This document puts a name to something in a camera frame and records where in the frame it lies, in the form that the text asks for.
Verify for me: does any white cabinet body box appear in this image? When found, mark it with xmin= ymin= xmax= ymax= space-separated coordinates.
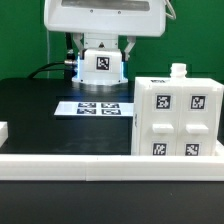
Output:
xmin=131 ymin=63 xmax=218 ymax=156

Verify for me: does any white tag sheet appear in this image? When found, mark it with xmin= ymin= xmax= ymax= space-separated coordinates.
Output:
xmin=54 ymin=101 xmax=133 ymax=117

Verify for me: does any white U-shaped border fence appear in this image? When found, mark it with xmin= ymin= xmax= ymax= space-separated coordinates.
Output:
xmin=0 ymin=121 xmax=224 ymax=182

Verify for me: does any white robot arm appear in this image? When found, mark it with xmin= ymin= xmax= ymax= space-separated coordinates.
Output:
xmin=44 ymin=0 xmax=168 ymax=85

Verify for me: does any black cable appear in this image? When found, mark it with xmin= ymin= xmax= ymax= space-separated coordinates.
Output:
xmin=27 ymin=61 xmax=68 ymax=80

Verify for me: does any white cabinet top block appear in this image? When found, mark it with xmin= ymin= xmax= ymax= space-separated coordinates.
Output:
xmin=82 ymin=49 xmax=122 ymax=81

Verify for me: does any white cabinet door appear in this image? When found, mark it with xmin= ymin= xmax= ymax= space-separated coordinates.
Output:
xmin=147 ymin=85 xmax=181 ymax=156
xmin=176 ymin=80 xmax=223 ymax=156

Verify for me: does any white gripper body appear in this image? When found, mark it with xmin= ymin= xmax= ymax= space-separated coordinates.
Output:
xmin=44 ymin=0 xmax=166 ymax=37

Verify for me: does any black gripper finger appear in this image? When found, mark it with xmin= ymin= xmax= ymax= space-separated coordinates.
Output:
xmin=73 ymin=33 xmax=85 ymax=60
xmin=122 ymin=36 xmax=136 ymax=62

